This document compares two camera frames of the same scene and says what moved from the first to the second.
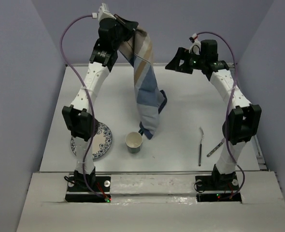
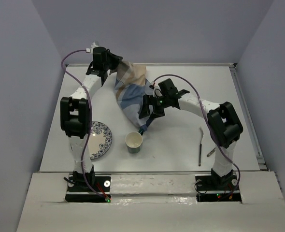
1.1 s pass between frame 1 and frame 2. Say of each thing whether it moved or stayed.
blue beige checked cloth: moved
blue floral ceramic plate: stayed
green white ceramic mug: stayed
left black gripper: moved
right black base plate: stayed
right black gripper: moved
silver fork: stayed
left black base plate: stayed
